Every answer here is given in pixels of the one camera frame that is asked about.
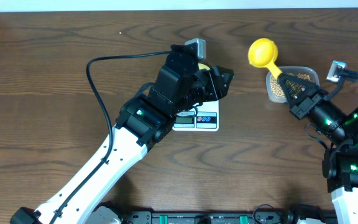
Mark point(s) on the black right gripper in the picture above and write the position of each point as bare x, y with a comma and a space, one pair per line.
306, 99

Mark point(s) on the white digital kitchen scale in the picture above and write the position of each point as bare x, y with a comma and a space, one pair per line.
205, 118

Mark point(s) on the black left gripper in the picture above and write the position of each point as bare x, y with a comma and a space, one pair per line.
207, 82

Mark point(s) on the yellow measuring scoop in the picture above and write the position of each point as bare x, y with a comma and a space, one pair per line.
262, 54

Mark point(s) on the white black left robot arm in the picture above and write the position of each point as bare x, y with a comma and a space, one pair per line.
143, 121

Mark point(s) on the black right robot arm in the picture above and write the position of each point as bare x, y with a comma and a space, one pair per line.
340, 163

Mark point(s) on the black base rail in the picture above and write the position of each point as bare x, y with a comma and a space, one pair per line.
107, 214

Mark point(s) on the yellow plastic bowl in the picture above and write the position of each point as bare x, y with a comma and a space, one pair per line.
202, 66

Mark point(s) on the clear container of soybeans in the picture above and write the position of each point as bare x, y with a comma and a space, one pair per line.
276, 93

